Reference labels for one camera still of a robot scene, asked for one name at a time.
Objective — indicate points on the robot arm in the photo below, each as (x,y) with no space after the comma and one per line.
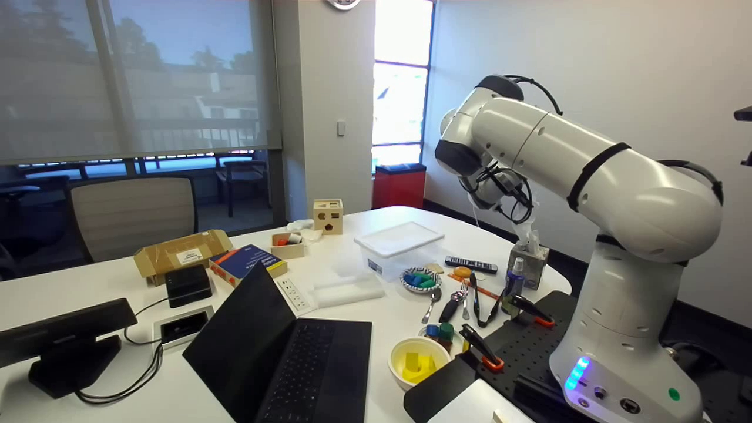
(617,176)

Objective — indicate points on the white tissue paper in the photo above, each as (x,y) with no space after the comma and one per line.
(529,232)

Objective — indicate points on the grey tissue box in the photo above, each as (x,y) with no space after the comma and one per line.
(531,267)

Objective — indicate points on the red waste bin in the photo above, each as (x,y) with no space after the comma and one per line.
(399,187)

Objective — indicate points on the clear plastic container with lid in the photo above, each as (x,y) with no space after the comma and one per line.
(399,241)

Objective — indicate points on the wooden shape sorter cube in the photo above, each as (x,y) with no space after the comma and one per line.
(328,216)

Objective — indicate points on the crumpled white cloth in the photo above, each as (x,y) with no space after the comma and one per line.
(301,225)

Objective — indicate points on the patterned bowl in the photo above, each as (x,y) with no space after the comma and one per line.
(408,284)

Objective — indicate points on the heap of blue green blocks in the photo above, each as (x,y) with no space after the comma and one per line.
(420,278)

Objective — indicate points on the white foam sheet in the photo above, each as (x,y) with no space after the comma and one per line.
(349,289)

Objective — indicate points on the small wooden tray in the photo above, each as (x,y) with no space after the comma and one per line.
(288,249)

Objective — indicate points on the orange round block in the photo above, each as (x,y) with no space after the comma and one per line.
(462,271)

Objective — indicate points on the metal spoon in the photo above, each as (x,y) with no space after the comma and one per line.
(430,302)

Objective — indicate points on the black remote control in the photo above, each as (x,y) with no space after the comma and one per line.
(470,264)

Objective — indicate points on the white power strip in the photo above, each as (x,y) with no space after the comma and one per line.
(294,294)

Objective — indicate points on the metal fork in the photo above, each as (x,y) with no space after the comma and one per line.
(465,299)

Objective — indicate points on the narrow tall window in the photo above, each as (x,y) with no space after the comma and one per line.
(402,88)

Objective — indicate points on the orange ruler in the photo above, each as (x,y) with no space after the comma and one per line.
(479,287)

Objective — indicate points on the blue cylinder block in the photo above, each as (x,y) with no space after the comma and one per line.
(432,331)

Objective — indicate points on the black tongs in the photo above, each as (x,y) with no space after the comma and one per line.
(476,302)

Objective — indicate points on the dark patio chair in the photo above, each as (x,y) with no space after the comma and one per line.
(244,170)

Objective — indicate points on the green cylinder block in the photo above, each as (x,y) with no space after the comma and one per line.
(446,331)

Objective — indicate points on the blue and yellow book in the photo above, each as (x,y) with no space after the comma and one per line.
(247,262)

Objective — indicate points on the small clear spray bottle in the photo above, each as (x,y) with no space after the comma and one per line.
(514,282)

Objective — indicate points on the heap of yellow blocks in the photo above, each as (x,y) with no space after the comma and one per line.
(418,365)

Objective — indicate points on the white bowl with yellow inside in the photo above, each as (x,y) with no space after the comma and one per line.
(399,376)

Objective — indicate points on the black clamp with orange tips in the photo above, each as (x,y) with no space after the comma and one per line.
(480,346)
(531,308)

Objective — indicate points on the black laptop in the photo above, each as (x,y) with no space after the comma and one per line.
(258,346)

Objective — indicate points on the brown cardboard box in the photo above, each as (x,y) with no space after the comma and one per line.
(179,252)

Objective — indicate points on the small black box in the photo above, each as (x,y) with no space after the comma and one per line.
(188,285)

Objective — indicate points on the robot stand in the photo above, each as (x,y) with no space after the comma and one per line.
(523,352)

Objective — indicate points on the white paper sheet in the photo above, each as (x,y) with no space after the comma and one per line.
(476,405)

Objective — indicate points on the table socket box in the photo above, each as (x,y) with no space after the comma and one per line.
(182,327)

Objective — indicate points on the beige office chair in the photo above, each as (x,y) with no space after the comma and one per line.
(132,214)

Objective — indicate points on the window with roller blind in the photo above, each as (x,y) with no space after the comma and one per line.
(147,76)

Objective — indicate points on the wall switch plate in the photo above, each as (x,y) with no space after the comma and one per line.
(341,128)

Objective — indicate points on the camera on mount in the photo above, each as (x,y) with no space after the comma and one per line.
(64,335)
(745,114)

